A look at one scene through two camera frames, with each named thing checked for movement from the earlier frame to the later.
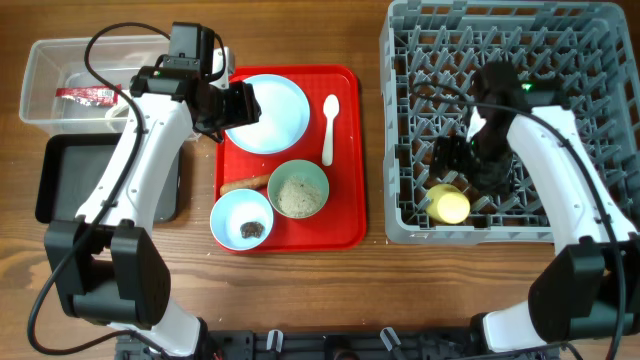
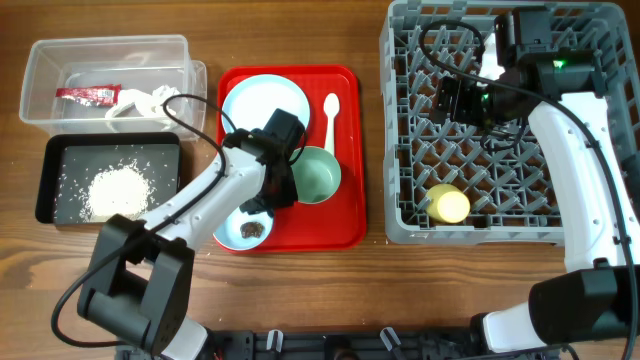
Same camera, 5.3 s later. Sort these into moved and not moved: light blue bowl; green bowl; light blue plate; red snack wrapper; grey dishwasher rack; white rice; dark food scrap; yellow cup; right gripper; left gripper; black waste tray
Moved: right gripper; left gripper; white rice; green bowl
Not moved: light blue bowl; yellow cup; dark food scrap; grey dishwasher rack; black waste tray; red snack wrapper; light blue plate
